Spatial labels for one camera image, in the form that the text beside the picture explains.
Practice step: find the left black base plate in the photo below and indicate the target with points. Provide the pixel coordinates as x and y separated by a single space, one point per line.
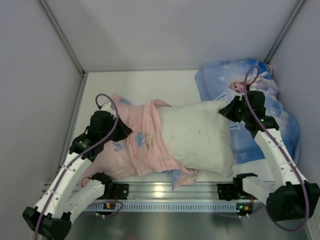
119 191

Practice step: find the pink pillowcase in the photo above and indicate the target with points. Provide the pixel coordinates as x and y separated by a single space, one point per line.
143 151

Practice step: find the aluminium frame post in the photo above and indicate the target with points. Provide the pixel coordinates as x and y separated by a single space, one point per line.
61 35
298 6

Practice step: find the blue Elsa pillow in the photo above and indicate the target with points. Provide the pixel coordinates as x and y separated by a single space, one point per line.
223 80

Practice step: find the right aluminium frame post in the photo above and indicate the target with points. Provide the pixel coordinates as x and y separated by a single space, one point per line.
298 6

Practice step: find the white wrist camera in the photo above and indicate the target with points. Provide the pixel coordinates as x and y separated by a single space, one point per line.
108 108
250 88

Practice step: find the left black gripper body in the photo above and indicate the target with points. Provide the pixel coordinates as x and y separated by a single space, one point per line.
119 129

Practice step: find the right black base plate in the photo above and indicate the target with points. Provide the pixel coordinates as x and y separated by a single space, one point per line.
229 192

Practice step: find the slotted grey cable duct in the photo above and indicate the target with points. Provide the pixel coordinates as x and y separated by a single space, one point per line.
186 207

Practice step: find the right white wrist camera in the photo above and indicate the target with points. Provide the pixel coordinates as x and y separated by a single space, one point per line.
250 88

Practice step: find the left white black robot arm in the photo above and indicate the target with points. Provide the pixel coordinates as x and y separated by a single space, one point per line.
53 215

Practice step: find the white pillow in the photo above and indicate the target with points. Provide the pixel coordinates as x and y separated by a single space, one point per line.
198 136

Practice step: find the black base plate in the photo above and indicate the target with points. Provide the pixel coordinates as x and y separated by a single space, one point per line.
119 191
229 192

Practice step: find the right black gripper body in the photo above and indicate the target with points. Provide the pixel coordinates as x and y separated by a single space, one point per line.
232 111

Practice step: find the aluminium mounting rail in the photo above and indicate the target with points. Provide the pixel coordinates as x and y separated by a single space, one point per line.
162 192

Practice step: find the left aluminium frame post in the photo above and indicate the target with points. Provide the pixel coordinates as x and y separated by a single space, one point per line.
61 35

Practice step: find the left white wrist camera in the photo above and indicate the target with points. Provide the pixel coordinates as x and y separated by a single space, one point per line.
108 108

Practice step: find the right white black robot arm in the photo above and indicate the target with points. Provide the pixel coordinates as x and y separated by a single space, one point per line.
292 196

